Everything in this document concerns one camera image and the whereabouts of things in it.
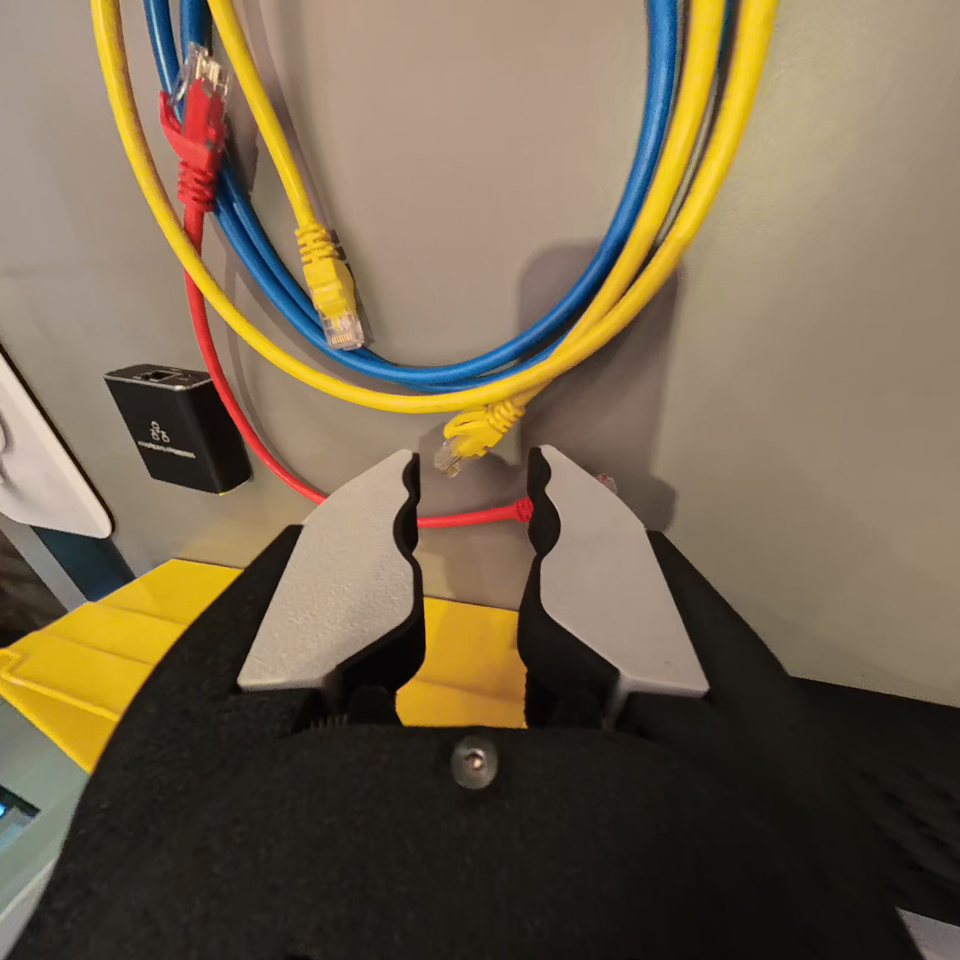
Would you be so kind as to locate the black mesh pad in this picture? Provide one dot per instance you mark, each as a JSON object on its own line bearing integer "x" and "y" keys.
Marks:
{"x": 885, "y": 765}

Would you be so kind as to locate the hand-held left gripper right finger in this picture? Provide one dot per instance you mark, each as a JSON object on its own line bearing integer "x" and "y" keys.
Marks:
{"x": 607, "y": 600}

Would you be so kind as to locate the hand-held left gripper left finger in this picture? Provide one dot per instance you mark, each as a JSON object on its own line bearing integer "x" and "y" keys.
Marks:
{"x": 337, "y": 600}

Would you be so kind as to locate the white stand base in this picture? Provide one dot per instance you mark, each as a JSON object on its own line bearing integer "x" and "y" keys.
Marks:
{"x": 45, "y": 480}

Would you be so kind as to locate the yellow plastic bin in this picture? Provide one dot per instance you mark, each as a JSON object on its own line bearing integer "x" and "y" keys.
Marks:
{"x": 112, "y": 637}

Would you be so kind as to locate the black ethernet splitter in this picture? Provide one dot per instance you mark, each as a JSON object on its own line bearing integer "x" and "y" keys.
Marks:
{"x": 180, "y": 435}

